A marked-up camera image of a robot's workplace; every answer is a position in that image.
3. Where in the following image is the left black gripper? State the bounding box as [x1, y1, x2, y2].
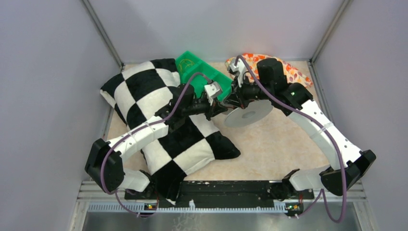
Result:
[182, 96, 227, 120]

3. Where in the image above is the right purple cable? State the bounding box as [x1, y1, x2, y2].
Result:
[234, 54, 347, 224]

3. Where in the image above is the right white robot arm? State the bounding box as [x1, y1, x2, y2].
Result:
[223, 57, 376, 198]

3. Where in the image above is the orange floral cloth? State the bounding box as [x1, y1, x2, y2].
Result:
[242, 53, 313, 89]

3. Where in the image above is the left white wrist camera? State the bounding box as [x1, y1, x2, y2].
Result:
[204, 81, 222, 105]

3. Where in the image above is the green plastic compartment bin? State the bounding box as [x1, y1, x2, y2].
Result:
[175, 50, 233, 101]

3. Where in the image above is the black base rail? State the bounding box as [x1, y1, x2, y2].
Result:
[124, 180, 315, 209]

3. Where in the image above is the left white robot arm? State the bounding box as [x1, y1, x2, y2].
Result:
[85, 81, 227, 199]

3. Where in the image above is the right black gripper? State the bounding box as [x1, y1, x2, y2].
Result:
[223, 74, 272, 110]

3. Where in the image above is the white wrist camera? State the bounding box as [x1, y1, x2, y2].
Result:
[227, 58, 248, 80]
[204, 81, 222, 105]

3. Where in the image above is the white toothed cable strip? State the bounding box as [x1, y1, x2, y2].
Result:
[88, 201, 287, 213]

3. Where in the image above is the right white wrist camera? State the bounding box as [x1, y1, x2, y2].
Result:
[227, 58, 248, 80]

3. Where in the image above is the purple cable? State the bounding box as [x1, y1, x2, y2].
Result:
[234, 54, 347, 224]
[100, 72, 213, 218]

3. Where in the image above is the grey filament spool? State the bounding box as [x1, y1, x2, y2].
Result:
[224, 100, 274, 128]

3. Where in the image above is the black white checkered pillow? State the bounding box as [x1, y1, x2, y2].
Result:
[85, 59, 241, 205]

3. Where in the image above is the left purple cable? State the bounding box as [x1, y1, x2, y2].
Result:
[100, 72, 213, 218]

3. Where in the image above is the yellow wire coil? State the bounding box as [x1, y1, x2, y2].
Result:
[178, 57, 196, 72]

